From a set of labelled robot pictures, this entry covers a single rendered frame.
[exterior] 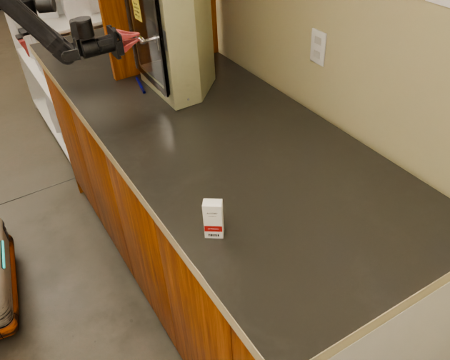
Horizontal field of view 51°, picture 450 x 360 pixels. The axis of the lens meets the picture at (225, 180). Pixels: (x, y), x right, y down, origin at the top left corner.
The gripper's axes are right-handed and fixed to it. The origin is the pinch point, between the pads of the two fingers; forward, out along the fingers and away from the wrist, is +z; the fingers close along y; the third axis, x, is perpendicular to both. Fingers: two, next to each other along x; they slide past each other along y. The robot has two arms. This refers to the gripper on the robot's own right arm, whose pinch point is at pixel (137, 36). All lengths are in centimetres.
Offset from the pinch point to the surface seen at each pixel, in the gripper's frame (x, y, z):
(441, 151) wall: -89, -17, 50
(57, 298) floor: 15, -120, -55
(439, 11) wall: -78, 19, 50
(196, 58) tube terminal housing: -10.7, -8.4, 16.2
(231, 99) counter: -15.0, -26.1, 27.1
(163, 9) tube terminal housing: -10.8, 10.6, 6.4
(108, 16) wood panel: 26.1, -0.1, -1.1
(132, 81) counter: 21.9, -26.0, 2.2
